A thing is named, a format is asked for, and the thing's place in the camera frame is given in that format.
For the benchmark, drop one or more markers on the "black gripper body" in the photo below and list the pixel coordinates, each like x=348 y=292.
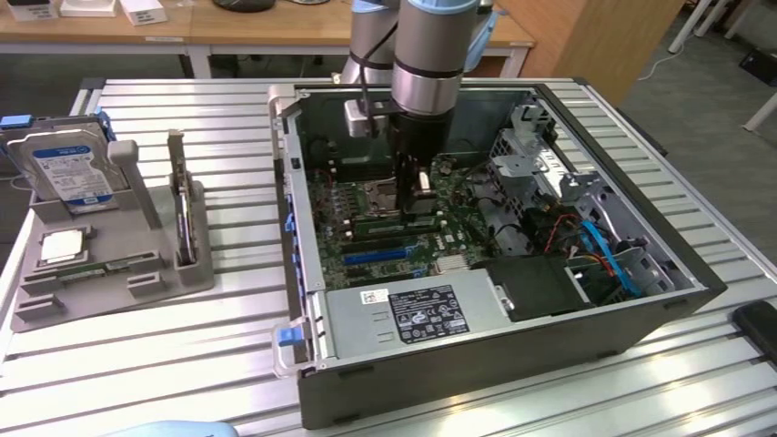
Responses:
x=421 y=134

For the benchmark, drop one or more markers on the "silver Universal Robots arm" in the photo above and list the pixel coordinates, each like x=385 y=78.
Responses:
x=425 y=50

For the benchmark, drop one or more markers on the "green installed RAM stick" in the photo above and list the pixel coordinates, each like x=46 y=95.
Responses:
x=376 y=224

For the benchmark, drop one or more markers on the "CPU socket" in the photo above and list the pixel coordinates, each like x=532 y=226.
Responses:
x=379 y=195

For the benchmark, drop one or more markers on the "green motherboard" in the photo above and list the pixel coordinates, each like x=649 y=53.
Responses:
x=376 y=241

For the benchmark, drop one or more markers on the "small silver heatsink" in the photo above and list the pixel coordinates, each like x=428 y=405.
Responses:
x=455 y=262

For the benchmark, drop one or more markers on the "blue expansion slot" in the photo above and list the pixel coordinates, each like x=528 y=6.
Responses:
x=375 y=257

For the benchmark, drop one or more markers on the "metal disk bay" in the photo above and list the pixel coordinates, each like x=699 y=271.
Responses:
x=535 y=155

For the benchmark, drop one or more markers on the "silver power supply unit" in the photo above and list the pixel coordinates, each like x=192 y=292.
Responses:
x=419 y=314

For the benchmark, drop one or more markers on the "black fan shroud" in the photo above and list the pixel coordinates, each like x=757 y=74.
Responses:
x=535 y=287

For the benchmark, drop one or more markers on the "wooden cabinet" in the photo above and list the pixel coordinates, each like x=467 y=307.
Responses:
x=595 y=41

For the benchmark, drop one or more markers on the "graphics card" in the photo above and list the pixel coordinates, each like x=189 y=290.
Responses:
x=183 y=196

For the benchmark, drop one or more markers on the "blue case latch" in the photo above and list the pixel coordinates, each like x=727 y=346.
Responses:
x=288 y=336

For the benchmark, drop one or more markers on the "open black PC case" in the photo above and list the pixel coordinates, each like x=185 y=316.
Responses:
x=516 y=364

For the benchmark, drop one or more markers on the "black round object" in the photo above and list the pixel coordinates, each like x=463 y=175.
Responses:
x=243 y=4

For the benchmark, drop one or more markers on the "wooden desk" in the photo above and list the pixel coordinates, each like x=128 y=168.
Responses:
x=181 y=32

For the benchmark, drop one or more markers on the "grey parts rack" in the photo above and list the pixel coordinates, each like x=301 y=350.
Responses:
x=121 y=273

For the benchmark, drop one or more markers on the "white box printed label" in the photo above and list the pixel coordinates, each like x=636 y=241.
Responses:
x=140 y=12

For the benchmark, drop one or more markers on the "hard disk blue label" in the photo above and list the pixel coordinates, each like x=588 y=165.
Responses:
x=67 y=168

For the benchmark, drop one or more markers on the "white table leg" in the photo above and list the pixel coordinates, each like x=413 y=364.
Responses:
x=761 y=111

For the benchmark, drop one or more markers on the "black box on floor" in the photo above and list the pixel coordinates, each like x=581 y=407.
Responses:
x=760 y=66

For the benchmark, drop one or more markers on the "silver CPU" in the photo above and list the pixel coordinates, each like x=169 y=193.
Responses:
x=60 y=246

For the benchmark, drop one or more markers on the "black rounded object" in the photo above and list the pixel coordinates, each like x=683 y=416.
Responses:
x=759 y=328

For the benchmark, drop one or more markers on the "light blue rounded object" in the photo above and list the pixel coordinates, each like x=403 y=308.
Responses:
x=176 y=430

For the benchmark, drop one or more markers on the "blue disk caddy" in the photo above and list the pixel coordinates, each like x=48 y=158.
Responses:
x=18 y=122

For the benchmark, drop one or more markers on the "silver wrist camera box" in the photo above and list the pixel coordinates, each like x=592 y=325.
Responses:
x=359 y=119

